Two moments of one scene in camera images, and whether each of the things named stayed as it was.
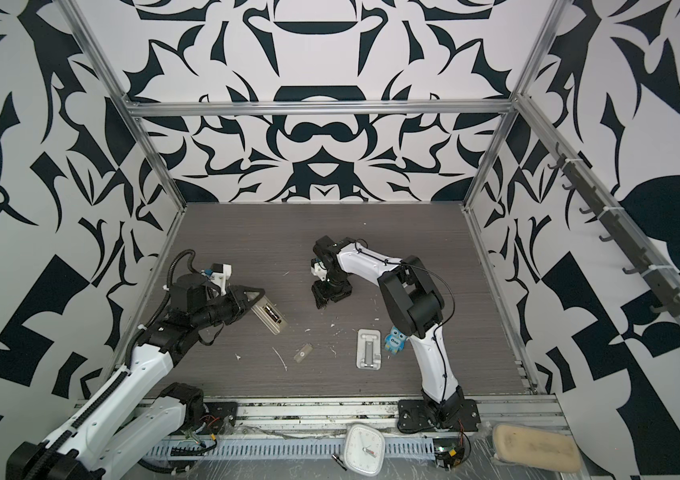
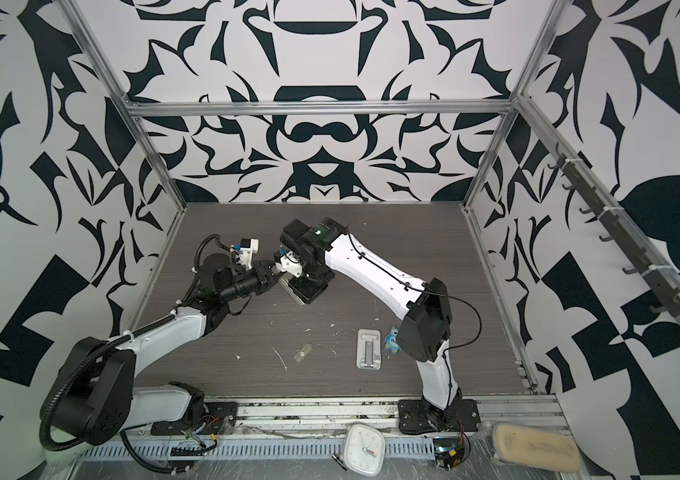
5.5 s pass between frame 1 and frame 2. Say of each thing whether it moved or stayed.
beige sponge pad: stayed
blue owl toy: stayed
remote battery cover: stayed
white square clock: stayed
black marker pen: stayed
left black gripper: moved
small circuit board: stayed
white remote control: moved
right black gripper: moved
